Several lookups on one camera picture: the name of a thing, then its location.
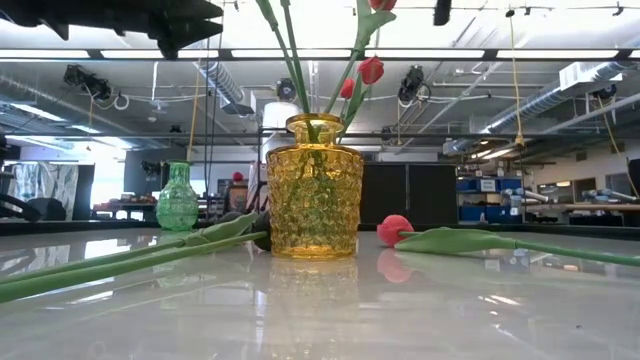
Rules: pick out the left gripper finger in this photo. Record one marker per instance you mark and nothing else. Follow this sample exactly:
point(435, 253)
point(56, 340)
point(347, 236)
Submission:
point(185, 9)
point(180, 32)

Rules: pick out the black artificial tulip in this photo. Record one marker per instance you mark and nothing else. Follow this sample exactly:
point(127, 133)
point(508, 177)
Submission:
point(100, 272)

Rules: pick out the green textured glass vase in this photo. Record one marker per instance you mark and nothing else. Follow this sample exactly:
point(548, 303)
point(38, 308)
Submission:
point(177, 197)

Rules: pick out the yellow textured glass vase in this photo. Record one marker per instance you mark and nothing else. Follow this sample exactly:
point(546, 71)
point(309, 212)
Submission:
point(315, 200)

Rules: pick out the round black hanging device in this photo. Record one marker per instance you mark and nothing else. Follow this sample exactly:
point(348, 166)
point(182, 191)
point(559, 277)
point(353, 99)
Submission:
point(286, 91)

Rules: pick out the white cylindrical tank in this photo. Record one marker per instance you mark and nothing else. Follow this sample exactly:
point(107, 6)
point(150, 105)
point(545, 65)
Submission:
point(275, 114)

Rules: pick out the person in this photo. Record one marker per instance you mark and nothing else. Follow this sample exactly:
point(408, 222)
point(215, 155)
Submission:
point(238, 176)

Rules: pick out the white grey patterned curtain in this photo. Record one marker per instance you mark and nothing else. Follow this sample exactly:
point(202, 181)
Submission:
point(55, 182)

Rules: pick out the blue storage bins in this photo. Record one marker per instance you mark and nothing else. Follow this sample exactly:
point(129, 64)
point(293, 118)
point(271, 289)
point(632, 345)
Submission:
point(470, 186)

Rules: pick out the black cabinet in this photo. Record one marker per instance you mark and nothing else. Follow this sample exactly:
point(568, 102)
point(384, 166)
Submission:
point(425, 195)

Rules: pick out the wooden workbench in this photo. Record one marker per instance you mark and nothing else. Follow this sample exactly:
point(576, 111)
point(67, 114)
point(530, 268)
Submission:
point(600, 207)

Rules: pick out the silver spiral air duct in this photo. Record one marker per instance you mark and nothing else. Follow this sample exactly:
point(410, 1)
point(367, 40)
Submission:
point(540, 108)
point(220, 79)

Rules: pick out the black hanging camera device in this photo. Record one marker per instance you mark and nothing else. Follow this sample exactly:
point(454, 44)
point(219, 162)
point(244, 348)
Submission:
point(411, 82)

